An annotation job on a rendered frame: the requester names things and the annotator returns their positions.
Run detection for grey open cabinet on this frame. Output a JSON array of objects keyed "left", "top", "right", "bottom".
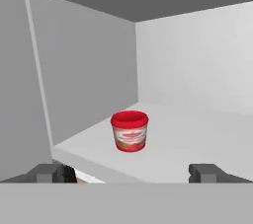
[{"left": 20, "top": 0, "right": 253, "bottom": 185}]

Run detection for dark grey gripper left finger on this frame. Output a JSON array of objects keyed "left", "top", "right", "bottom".
[{"left": 0, "top": 163, "right": 66, "bottom": 185}]

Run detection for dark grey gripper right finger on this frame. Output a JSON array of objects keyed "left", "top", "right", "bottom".
[{"left": 188, "top": 163, "right": 253, "bottom": 185}]

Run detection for red jam jar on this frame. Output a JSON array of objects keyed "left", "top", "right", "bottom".
[{"left": 110, "top": 110, "right": 150, "bottom": 154}]

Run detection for grey cabinet door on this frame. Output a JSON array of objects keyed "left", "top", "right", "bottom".
[{"left": 0, "top": 0, "right": 54, "bottom": 183}]

